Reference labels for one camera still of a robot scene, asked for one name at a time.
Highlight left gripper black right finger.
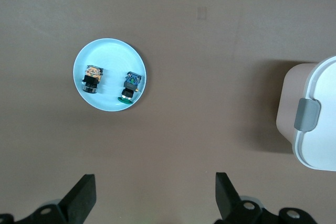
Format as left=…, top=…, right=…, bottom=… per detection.
left=215, top=172, right=321, bottom=224

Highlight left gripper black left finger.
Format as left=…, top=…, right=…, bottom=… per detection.
left=0, top=173, right=97, bottom=224

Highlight orange push-button switch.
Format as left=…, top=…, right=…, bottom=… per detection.
left=80, top=64, right=105, bottom=95

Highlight white lunch box grey latches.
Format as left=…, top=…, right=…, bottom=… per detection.
left=275, top=55, right=336, bottom=172

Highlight small blue black component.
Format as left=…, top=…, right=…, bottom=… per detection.
left=117, top=71, right=143, bottom=103

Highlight light blue round plate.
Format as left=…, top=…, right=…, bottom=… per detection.
left=72, top=37, right=148, bottom=112

